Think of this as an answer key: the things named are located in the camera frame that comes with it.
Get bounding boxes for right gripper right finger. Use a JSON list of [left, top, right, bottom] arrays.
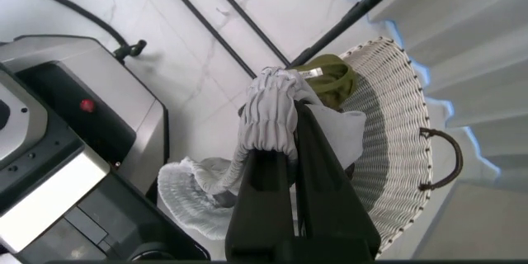
[[293, 100, 382, 259]]

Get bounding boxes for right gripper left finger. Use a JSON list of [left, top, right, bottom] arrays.
[[224, 150, 296, 262]]

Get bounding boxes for pale grey shorts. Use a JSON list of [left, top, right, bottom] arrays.
[[157, 65, 367, 241]]

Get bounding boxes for green shirt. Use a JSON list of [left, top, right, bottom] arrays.
[[290, 53, 358, 111]]

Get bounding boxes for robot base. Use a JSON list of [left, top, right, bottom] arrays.
[[0, 34, 211, 264]]

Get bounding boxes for white laundry basket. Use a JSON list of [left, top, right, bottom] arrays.
[[337, 35, 464, 257]]

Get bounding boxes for black clothes rack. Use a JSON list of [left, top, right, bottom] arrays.
[[151, 0, 425, 80]]

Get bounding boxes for white curtain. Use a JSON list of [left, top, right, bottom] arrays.
[[340, 0, 528, 193]]

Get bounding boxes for black cable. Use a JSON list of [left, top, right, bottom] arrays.
[[0, 0, 148, 64]]

